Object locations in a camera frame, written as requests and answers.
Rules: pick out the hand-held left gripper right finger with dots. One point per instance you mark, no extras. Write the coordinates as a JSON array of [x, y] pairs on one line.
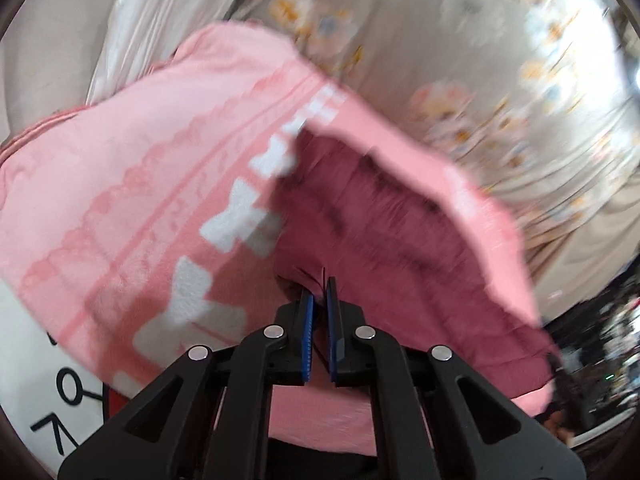
[[331, 330]]

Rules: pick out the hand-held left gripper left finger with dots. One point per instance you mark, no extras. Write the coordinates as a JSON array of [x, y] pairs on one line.
[[307, 330]]

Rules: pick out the maroon puffer jacket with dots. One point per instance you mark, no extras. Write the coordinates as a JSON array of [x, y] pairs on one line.
[[380, 240]]

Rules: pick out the pink printed blanket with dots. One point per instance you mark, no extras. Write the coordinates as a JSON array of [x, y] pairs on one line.
[[125, 185]]

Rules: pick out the beige curtain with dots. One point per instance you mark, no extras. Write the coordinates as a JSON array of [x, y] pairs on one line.
[[590, 240]]

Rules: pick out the white cartoon print cushion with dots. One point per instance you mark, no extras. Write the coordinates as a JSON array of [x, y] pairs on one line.
[[30, 385]]

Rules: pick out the grey floral bed sheet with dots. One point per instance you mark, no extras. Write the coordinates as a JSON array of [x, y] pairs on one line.
[[425, 35]]

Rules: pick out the white satin curtain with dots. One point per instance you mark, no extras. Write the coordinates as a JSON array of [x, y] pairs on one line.
[[100, 25]]

